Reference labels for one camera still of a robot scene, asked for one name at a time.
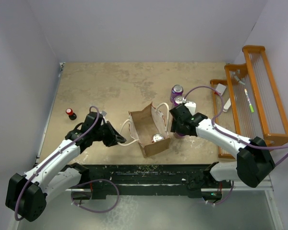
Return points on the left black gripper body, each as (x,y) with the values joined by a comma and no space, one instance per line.
(105,133)

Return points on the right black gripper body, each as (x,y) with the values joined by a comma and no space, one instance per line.
(180,130)

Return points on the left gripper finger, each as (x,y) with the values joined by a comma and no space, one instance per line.
(117,139)
(111,130)

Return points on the purple Fanta can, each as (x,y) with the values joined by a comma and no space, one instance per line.
(177,90)
(178,100)
(178,135)

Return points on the brown canvas bag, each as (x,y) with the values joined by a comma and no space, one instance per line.
(149,128)

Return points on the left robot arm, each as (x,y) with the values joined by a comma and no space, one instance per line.
(28,194)

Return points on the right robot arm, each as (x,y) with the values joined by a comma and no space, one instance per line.
(253,161)

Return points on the small red-capped dark bottle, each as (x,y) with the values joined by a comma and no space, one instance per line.
(71,114)

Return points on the red and white box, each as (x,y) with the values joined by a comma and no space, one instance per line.
(220,88)

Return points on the orange wooden tiered rack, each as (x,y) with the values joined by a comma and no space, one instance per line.
(269,120)

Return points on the green tipped pen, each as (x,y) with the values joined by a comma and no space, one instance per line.
(248,100)

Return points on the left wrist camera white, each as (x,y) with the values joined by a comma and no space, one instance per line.
(103,113)

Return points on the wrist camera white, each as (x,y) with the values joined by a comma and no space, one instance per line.
(191,107)
(103,113)

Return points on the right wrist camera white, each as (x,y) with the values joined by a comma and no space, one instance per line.
(191,107)

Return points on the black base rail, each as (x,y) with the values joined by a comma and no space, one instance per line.
(189,180)

